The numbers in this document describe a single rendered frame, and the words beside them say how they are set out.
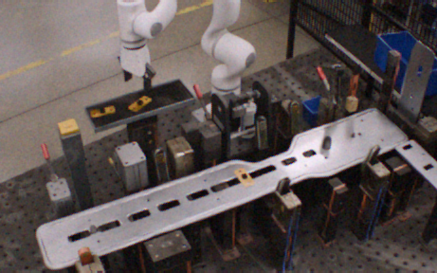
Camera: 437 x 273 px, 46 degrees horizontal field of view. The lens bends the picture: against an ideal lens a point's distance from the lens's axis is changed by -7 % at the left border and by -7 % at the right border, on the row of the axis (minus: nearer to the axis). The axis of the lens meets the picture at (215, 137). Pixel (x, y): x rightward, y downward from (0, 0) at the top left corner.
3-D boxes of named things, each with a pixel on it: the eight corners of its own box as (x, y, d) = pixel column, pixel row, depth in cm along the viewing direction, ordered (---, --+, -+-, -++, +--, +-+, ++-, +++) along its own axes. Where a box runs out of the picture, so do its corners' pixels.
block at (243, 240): (241, 245, 200) (244, 192, 181) (225, 222, 208) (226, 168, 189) (253, 241, 201) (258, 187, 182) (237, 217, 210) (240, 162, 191)
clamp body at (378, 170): (358, 246, 198) (378, 182, 176) (341, 226, 206) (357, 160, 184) (376, 237, 202) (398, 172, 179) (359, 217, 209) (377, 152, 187)
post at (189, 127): (190, 210, 213) (186, 132, 186) (184, 202, 216) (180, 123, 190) (201, 207, 214) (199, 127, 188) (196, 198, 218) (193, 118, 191)
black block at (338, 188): (325, 252, 197) (337, 199, 178) (309, 233, 204) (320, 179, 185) (342, 245, 199) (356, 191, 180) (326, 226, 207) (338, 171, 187)
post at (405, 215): (401, 222, 207) (419, 170, 188) (384, 204, 214) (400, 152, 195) (412, 216, 209) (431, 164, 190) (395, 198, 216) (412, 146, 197)
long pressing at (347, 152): (50, 281, 153) (49, 277, 152) (32, 227, 168) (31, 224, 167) (411, 141, 200) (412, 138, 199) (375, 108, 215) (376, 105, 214)
